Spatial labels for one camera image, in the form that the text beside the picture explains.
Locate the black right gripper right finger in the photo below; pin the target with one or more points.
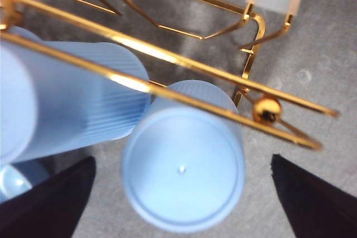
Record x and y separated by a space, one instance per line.
320 210

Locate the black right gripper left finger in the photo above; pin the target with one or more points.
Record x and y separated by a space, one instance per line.
47 207

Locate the blue ribbed plastic cup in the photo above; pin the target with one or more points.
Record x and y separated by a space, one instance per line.
69 96
16 182
181 188

